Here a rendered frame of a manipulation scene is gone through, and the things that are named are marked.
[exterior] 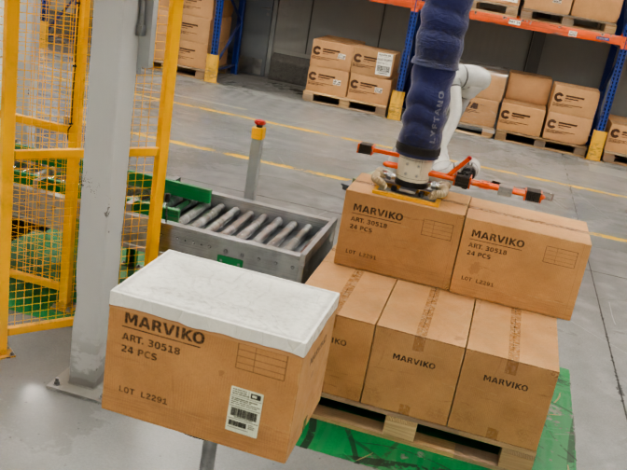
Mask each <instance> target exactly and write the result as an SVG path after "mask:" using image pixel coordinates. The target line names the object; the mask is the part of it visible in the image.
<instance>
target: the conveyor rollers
mask: <svg viewBox="0 0 627 470"><path fill-rule="evenodd" d="M16 160H17V161H16ZM20 161H22V163H20ZM24 162H26V163H24ZM32 164H34V165H32ZM35 165H37V166H35ZM14 167H15V168H14V169H17V168H19V169H18V171H20V170H21V168H22V171H23V172H27V160H20V159H14ZM34 167H35V168H38V163H37V164H35V162H33V161H31V166H30V164H28V168H34ZM51 169H53V170H51ZM25 170H26V171H25ZM55 170H57V171H55ZM54 171H55V172H56V175H63V174H64V175H66V170H63V172H65V173H63V174H62V169H61V168H56V167H53V166H52V167H49V178H53V179H54ZM59 171H60V172H59ZM27 173H28V172H27ZM39 173H42V174H41V176H47V169H39ZM43 174H45V175H43ZM51 176H53V177H51ZM128 188H132V189H128V190H127V189H126V194H127V196H132V195H133V194H136V193H137V192H139V191H141V190H142V188H139V187H135V191H134V186H131V187H128ZM141 194H142V200H145V199H147V198H148V197H150V196H144V195H151V190H150V189H145V190H143V191H141V192H139V193H137V194H136V195H134V196H137V197H134V198H135V199H138V200H141ZM182 200H183V198H182V197H177V196H172V197H171V198H170V202H168V207H173V206H174V205H176V204H177V203H178V202H180V201H182ZM146 201H149V202H150V198H149V199H147V200H146ZM196 203H197V201H196V200H190V199H187V200H185V201H184V202H182V203H180V204H179V205H177V206H175V208H176V209H180V214H182V213H184V212H185V211H186V210H187V209H189V208H190V207H192V206H193V205H195V204H196ZM210 207H211V202H210V203H205V202H202V203H201V204H199V205H197V206H196V207H194V208H193V209H191V210H190V211H188V212H187V213H185V214H183V215H181V216H180V217H179V223H180V224H184V225H185V224H186V223H187V222H189V221H190V220H192V219H193V218H195V217H196V216H198V215H199V214H201V213H203V212H204V211H206V210H207V209H208V208H210ZM225 209H226V207H225V205H224V204H223V203H219V204H218V205H217V206H216V207H214V208H213V209H212V210H210V211H209V212H207V213H206V214H204V215H202V216H201V217H199V218H198V219H197V220H195V221H194V222H192V223H191V224H189V226H192V227H195V228H201V227H202V226H204V225H205V224H207V223H208V222H209V221H211V220H212V219H214V218H215V217H216V216H218V215H219V214H221V213H222V212H224V211H225ZM239 212H240V210H239V208H238V207H233V208H232V209H230V210H229V211H227V212H226V213H225V214H223V215H222V216H220V217H219V218H218V219H217V220H216V221H214V222H213V223H212V224H210V225H209V226H208V227H206V228H205V229H206V230H210V231H213V232H216V231H217V230H219V229H220V228H222V227H223V226H224V225H225V224H227V223H228V222H229V221H231V219H232V218H234V217H235V216H236V215H237V214H239ZM253 217H254V213H253V211H250V210H249V211H247V212H246V213H244V214H243V215H241V216H240V217H239V218H238V219H236V220H235V221H234V222H232V223H231V224H230V225H229V226H227V227H226V228H225V229H223V230H222V231H221V232H219V233H221V234H226V235H230V236H231V235H232V234H233V233H234V232H235V231H237V230H238V229H239V228H241V227H242V226H243V225H244V224H245V223H247V222H248V221H249V220H250V219H252V218H253ZM268 220H269V217H268V216H267V215H266V214H262V215H261V216H260V217H258V218H257V219H256V220H255V221H254V222H252V223H251V224H250V225H249V226H248V227H246V228H245V229H244V230H243V231H241V232H240V233H239V234H238V235H237V236H235V237H237V238H241V239H245V240H246V239H247V238H249V237H250V236H251V235H252V234H253V233H254V232H255V231H257V230H258V229H259V228H260V227H261V226H262V225H264V224H265V223H266V222H267V221H268ZM283 222H284V221H283V219H282V218H281V217H277V218H275V219H274V220H273V221H272V222H271V223H270V224H269V225H268V226H267V227H265V228H264V229H263V230H262V231H261V232H260V233H259V234H258V235H257V236H256V237H255V238H254V239H253V240H252V242H259V243H263V242H264V241H265V240H266V239H267V238H268V237H270V236H271V235H272V234H273V233H274V231H276V230H277V229H278V228H279V227H280V226H281V225H282V224H283ZM297 227H298V223H297V222H296V221H291V222H290V223H289V224H288V225H287V226H286V227H285V228H284V229H283V230H281V231H280V232H279V233H278V234H277V235H276V236H275V237H274V238H273V239H272V240H271V241H270V242H269V243H268V244H267V245H270V246H274V247H278V246H279V245H280V244H281V243H282V242H283V241H284V240H285V239H286V238H287V237H288V236H289V235H290V234H291V233H292V232H293V231H294V230H295V229H296V228H297ZM322 229H323V228H320V229H319V230H318V232H317V233H316V234H315V235H314V236H313V237H312V238H311V240H310V241H309V242H308V243H307V244H306V245H305V246H304V247H303V249H302V250H301V251H300V253H302V252H303V250H304V249H305V248H306V247H307V246H308V245H309V244H310V243H311V241H312V240H313V239H314V238H315V237H316V236H317V234H318V233H319V232H320V231H321V230H322ZM312 230H313V227H312V226H311V225H309V224H307V225H305V227H304V228H303V229H302V230H301V231H300V232H299V233H298V234H297V235H296V236H295V237H294V238H293V239H292V240H291V241H290V242H289V243H288V244H287V245H286V246H285V247H284V248H283V249H286V250H290V251H294V250H295V249H296V248H297V247H298V246H299V245H300V244H301V242H302V241H303V240H304V239H305V238H306V237H307V236H308V235H309V234H310V233H311V232H312Z"/></svg>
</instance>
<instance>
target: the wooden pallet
mask: <svg viewBox="0 0 627 470"><path fill-rule="evenodd" d="M321 396H322V397H325V398H328V399H331V400H335V401H338V402H342V403H345V404H348V405H352V406H355V407H359V408H364V409H368V410H371V411H375V412H378V413H382V414H384V415H386V417H385V421H384V422H379V421H375V420H373V419H369V418H366V417H362V416H358V415H355V414H352V413H349V412H345V411H342V410H338V409H335V408H330V407H326V406H322V405H319V404H317V406H316V408H315V410H314V412H313V414H312V416H311V418H314V419H317V420H320V421H323V422H329V423H333V424H336V425H339V426H342V427H346V428H349V429H353V430H356V431H359V432H362V433H366V434H369V435H375V436H378V437H381V438H385V439H388V440H392V441H395V442H398V443H401V444H405V445H408V446H412V447H415V448H418V449H424V450H427V451H431V452H434V453H437V454H440V455H444V456H447V457H451V458H454V459H457V460H460V461H464V462H467V463H473V464H476V465H479V466H483V467H486V468H490V469H493V470H532V467H533V464H534V460H535V457H536V451H532V450H529V449H523V448H519V447H516V446H512V445H510V444H506V443H503V442H499V441H495V440H492V439H489V438H486V437H482V436H478V435H473V434H470V433H466V432H463V431H459V430H455V429H453V428H449V427H447V425H448V422H447V425H446V426H442V425H438V424H435V423H432V422H426V421H423V420H419V419H415V418H413V417H409V416H406V415H402V414H398V413H395V412H392V411H389V410H385V409H382V408H376V407H373V406H369V405H366V404H362V403H361V400H360V402H356V401H352V400H349V399H345V398H342V397H338V396H335V395H332V394H326V393H322V392H321ZM418 424H422V425H424V426H428V427H431V428H435V429H439V430H441V431H445V432H448V433H452V434H455V435H460V436H464V437H468V438H471V439H475V440H478V441H481V442H484V443H488V444H492V445H495V446H498V447H500V450H499V453H498V455H497V454H494V453H491V452H488V451H484V450H480V449H474V448H471V447H468V446H465V445H461V444H458V443H454V442H452V441H448V440H445V439H441V438H437V437H434V436H431V435H425V434H422V433H418V432H416V429H417V425H418Z"/></svg>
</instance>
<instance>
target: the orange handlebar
mask: <svg viewBox="0 0 627 470"><path fill-rule="evenodd" d="M373 152H376V153H380V154H385V155H389V156H393V157H398V158H399V154H398V153H397V152H393V151H388V150H384V149H380V148H375V147H374V149H373ZM383 166H385V167H389V168H394V169H397V163H396V162H392V161H384V162H383ZM446 174H447V173H442V174H441V172H436V171H431V172H429V174H428V176H432V177H437V178H441V179H445V180H450V181H453V179H454V175H452V176H449V175H446ZM470 184H471V185H472V186H476V187H479V188H483V189H487V190H489V189H492V190H497V191H498V188H499V185H497V184H493V183H491V182H489V181H485V180H475V179H471V183H470ZM524 191H525V190H522V189H518V188H513V191H512V194H514V195H519V196H524V193H525V192H524Z"/></svg>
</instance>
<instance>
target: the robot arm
mask: <svg viewBox="0 0 627 470"><path fill-rule="evenodd" d="M490 83H491V75H490V73H489V72H488V71H487V70H486V69H484V68H483V67H480V66H477V65H471V64H459V71H456V76H455V79H454V81H453V83H452V86H451V101H450V104H449V107H448V108H447V110H446V115H447V120H446V123H445V125H444V126H443V128H442V142H441V146H440V147H441V150H440V155H439V159H437V160H433V162H432V167H431V171H436V172H441V173H448V172H450V171H451V170H452V169H453V168H455V167H456V166H457V165H458V164H459V163H461V162H462V161H463V160H464V159H462V160H460V161H457V162H455V163H451V161H450V158H449V155H448V149H447V145H448V143H449V142H450V140H451V138H452V136H453V133H454V131H455V129H456V127H457V125H458V123H459V120H460V119H461V117H462V115H463V114H464V112H465V110H466V108H467V105H468V103H469V102H470V100H471V99H473V98H474V97H475V96H476V95H478V94H479V93H480V92H481V91H482V90H485V89H487V88H488V87H489V85H490ZM398 159H399V158H398V157H393V156H389V159H388V161H392V162H396V163H398ZM386 170H388V171H390V172H393V173H396V172H397V169H394V168H389V167H387V168H386ZM480 170H481V165H480V163H479V161H478V160H477V159H475V158H472V160H471V161H469V162H468V163H467V164H466V165H464V166H463V167H462V168H461V169H460V170H458V172H460V173H464V176H463V177H466V178H469V176H470V175H471V174H473V175H472V179H474V178H475V177H476V176H477V175H478V174H479V172H480ZM428 181H432V182H433V181H436V182H441V181H442V182H443V181H444V182H446V181H447V182H450V183H451V184H452V183H453V181H450V180H445V179H441V178H437V177H432V176H429V180H428Z"/></svg>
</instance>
